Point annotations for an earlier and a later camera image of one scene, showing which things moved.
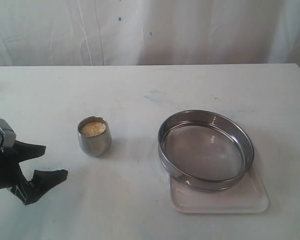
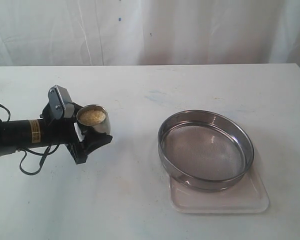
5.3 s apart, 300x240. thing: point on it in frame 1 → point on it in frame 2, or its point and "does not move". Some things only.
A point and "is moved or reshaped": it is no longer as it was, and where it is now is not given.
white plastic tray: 248,196 does not move
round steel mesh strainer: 204,151 does not move
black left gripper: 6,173 → 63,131
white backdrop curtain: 44,33 does not move
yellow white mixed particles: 92,129 → 92,117
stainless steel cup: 94,136 is moved or reshaped
